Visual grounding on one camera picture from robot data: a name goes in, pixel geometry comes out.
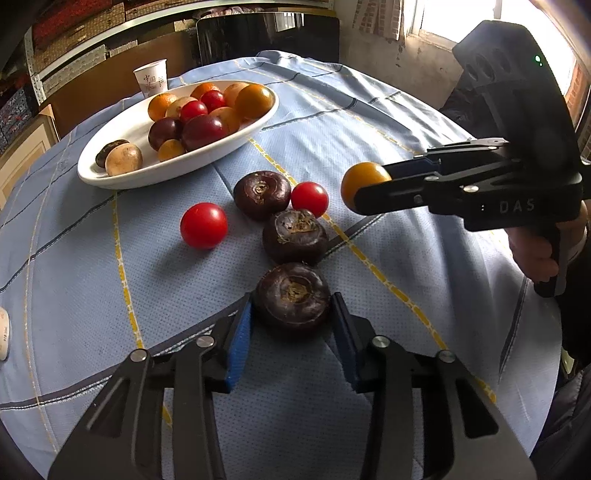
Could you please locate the white paper cup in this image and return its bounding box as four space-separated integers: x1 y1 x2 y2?
133 59 168 98

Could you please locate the blue checked tablecloth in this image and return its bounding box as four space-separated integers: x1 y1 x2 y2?
1 51 561 476

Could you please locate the metal storage shelf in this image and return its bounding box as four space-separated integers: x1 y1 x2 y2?
23 1 335 105

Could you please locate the person's right hand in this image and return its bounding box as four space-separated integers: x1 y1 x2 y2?
505 200 590 283

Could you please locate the dark brown mangosteen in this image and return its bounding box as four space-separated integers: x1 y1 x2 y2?
95 139 127 169

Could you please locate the yellow orange citrus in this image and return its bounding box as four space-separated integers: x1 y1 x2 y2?
209 107 242 135

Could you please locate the brown wooden cabinet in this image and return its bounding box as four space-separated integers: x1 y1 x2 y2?
44 30 198 137

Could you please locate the white beverage can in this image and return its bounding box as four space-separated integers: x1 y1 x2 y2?
0 307 11 362

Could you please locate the dark purple plum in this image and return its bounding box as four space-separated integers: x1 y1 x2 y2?
148 117 182 151

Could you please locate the white oval plate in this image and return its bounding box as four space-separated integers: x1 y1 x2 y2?
77 80 280 190

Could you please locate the orange striped fruit front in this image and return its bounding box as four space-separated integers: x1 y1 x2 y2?
223 82 249 108

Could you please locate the framed picture leaning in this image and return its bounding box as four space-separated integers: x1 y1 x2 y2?
0 104 59 208

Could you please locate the spotted yellow pepino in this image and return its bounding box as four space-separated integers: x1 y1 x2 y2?
165 96 197 120

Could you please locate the tan passion fruit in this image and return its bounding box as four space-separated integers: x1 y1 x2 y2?
105 143 143 176

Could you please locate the black monitor screen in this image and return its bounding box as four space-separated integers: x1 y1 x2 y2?
197 11 339 64

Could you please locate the orange tangerine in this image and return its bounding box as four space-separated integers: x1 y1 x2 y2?
190 82 219 100
147 92 177 122

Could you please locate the red tomato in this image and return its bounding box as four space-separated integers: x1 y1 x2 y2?
199 89 226 113
179 100 208 124
290 182 329 218
179 202 228 250

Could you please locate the large orange persimmon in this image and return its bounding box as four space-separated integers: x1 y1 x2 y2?
235 84 274 120

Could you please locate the small yellow fruit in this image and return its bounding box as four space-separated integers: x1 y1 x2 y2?
157 139 185 162

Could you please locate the small yellow citrus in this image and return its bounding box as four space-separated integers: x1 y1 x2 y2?
341 162 392 212

